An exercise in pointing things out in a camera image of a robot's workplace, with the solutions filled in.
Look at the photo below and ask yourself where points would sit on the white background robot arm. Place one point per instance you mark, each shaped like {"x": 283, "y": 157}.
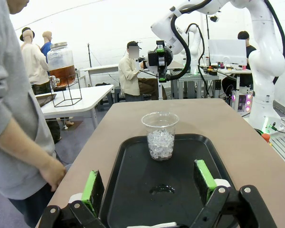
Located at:
{"x": 194, "y": 50}

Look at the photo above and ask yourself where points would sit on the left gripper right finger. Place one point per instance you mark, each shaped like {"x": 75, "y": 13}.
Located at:
{"x": 205, "y": 180}

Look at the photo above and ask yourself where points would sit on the seated person beige jacket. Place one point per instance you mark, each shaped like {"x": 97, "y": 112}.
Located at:
{"x": 129, "y": 76}

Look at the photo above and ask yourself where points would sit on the white upright post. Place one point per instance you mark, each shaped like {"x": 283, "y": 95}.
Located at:
{"x": 159, "y": 90}

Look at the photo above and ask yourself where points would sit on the black plastic serving tray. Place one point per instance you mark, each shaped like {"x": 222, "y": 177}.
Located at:
{"x": 142, "y": 178}

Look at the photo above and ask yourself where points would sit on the person in black shirt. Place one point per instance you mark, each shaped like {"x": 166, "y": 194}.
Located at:
{"x": 249, "y": 51}

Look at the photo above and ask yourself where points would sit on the white long background table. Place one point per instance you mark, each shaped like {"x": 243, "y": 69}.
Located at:
{"x": 102, "y": 69}

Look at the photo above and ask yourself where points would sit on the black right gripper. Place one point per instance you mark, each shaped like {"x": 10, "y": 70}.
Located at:
{"x": 160, "y": 59}

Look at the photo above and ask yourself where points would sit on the person's right forearm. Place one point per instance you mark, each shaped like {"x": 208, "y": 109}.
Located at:
{"x": 19, "y": 145}

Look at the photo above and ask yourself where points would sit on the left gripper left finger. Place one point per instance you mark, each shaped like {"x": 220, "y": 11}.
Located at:
{"x": 95, "y": 190}

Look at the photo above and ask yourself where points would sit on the white side table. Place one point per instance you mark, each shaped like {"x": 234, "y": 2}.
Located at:
{"x": 90, "y": 99}

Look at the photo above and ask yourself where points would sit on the red emergency stop button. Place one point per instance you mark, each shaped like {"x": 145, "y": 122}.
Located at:
{"x": 266, "y": 137}

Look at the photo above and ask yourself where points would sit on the aluminium frame workbench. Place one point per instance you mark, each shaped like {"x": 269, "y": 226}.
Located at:
{"x": 192, "y": 82}

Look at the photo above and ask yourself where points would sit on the black camera on stand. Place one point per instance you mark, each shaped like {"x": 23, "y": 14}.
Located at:
{"x": 214, "y": 19}

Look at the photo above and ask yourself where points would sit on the short clear plastic cup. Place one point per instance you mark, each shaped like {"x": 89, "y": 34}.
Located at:
{"x": 160, "y": 145}

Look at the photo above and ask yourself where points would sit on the person in grey hoodie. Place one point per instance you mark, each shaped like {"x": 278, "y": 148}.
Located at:
{"x": 7, "y": 95}

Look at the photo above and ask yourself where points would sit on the mannequin blue shirt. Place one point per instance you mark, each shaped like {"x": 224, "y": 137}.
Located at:
{"x": 45, "y": 47}

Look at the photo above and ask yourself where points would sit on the glass tea dispenser jar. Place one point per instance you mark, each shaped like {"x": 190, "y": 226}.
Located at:
{"x": 61, "y": 73}

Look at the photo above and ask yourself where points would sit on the mannequin cream shirt camouflage trousers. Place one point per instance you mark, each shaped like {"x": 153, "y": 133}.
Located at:
{"x": 34, "y": 64}

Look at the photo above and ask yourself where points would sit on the white computer monitor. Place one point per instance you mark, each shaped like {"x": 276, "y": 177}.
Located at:
{"x": 226, "y": 51}

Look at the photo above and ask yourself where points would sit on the computer case pink fans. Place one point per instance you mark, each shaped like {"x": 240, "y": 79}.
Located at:
{"x": 243, "y": 102}

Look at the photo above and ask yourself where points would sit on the person's right hand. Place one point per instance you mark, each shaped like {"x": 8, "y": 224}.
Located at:
{"x": 54, "y": 172}

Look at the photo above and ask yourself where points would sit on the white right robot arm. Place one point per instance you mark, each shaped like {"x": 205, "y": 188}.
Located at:
{"x": 263, "y": 59}

